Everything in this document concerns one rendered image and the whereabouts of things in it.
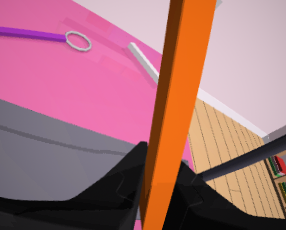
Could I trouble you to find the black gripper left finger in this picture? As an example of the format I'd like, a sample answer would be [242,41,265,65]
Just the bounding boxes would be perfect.
[0,142,148,230]

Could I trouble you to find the purple handle with white loop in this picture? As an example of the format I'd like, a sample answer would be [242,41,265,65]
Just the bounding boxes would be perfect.
[0,26,92,51]

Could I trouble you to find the grey loop with orange handle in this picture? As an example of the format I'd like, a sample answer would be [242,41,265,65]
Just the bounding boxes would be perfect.
[139,0,216,230]

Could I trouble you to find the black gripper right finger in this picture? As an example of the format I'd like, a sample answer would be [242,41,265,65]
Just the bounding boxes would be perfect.
[162,159,286,230]

